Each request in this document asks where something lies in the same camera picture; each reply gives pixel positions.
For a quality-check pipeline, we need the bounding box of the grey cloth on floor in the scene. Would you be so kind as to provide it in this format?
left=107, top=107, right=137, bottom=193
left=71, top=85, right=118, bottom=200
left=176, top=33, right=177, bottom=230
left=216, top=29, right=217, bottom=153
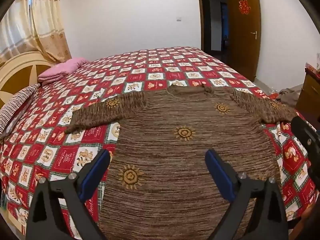
left=278, top=88, right=300, bottom=105

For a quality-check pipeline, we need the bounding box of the flat red box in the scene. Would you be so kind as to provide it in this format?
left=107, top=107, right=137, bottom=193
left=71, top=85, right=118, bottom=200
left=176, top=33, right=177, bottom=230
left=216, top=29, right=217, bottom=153
left=304, top=62, right=320, bottom=77

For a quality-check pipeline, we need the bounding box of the beige patterned curtain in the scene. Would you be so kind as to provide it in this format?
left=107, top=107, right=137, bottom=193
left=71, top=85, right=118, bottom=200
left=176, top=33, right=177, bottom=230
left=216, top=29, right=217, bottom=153
left=0, top=0, right=73, bottom=67

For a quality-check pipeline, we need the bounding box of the pink folded blanket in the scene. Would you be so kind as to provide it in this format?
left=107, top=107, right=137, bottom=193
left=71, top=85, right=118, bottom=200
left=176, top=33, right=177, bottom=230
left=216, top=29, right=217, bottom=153
left=37, top=57, right=88, bottom=84

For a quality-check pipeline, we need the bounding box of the brown knitted sweater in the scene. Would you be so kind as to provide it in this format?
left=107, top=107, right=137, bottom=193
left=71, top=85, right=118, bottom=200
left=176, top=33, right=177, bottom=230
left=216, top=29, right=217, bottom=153
left=65, top=84, right=298, bottom=240

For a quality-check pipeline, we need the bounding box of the brown wooden door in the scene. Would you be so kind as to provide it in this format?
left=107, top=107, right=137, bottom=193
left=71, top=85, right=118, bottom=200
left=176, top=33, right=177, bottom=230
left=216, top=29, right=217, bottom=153
left=226, top=0, right=262, bottom=82

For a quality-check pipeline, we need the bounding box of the cream wooden headboard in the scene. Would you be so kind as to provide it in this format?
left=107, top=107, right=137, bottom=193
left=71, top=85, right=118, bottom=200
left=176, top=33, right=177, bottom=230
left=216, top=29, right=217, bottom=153
left=0, top=51, right=54, bottom=110

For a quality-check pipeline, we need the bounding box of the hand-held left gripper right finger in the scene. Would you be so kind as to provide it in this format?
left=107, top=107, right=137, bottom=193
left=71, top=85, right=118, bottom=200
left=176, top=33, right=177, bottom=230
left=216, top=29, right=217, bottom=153
left=204, top=149, right=288, bottom=240

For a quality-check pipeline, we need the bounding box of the red paper door decoration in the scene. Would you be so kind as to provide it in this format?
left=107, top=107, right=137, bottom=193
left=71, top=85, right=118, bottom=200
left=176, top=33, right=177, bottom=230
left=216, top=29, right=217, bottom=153
left=238, top=0, right=250, bottom=15

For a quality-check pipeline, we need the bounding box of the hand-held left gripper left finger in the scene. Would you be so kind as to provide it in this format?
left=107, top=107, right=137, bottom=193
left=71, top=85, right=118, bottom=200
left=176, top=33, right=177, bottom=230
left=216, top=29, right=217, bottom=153
left=25, top=149, right=112, bottom=240

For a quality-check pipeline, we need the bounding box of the brown wooden dresser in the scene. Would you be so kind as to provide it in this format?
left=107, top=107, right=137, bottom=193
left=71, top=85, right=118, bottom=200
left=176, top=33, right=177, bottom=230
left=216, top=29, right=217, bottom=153
left=295, top=64, right=320, bottom=130

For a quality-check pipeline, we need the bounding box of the red printed bed sheet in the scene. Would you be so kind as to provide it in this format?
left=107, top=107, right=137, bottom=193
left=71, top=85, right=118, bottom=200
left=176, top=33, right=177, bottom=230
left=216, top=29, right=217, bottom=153
left=0, top=46, right=318, bottom=240

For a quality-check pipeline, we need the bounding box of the brown door frame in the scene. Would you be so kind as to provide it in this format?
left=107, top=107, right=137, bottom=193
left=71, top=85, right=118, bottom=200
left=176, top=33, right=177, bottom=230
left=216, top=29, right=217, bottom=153
left=196, top=0, right=233, bottom=55

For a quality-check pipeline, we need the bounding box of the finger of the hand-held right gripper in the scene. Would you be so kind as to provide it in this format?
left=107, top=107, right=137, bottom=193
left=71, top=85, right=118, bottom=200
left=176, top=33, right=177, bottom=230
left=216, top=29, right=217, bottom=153
left=291, top=116, right=320, bottom=170

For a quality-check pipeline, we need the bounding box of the striped pillow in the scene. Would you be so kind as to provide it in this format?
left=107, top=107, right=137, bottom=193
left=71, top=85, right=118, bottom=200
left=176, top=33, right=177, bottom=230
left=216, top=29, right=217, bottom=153
left=0, top=83, right=42, bottom=138

